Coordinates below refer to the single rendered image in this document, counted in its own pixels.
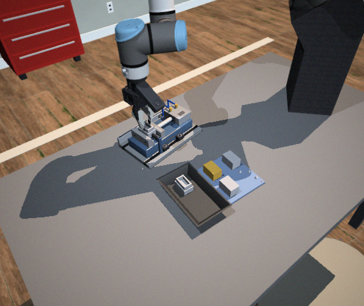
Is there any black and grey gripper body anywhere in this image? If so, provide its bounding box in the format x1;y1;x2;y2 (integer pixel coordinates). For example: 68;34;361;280
122;76;147;109

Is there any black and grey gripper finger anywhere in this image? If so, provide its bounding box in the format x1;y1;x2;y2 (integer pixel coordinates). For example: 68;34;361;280
131;102;145;129
142;105;154;124

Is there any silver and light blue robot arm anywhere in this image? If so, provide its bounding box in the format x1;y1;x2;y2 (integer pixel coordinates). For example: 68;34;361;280
115;0;327;113

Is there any yellow rectangular block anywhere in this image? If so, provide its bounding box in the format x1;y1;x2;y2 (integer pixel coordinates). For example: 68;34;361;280
203;161;222;181

